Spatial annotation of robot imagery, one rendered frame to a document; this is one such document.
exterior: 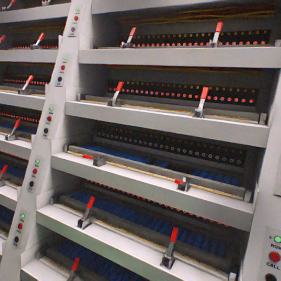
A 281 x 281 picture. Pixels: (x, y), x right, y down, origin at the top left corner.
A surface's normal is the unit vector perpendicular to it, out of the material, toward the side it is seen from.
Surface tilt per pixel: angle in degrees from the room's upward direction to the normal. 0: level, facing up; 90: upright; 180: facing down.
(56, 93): 90
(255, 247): 90
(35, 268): 18
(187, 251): 108
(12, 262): 90
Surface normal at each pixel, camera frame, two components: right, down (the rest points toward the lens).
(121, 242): 0.09, -0.97
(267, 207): -0.41, -0.16
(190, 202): -0.46, 0.15
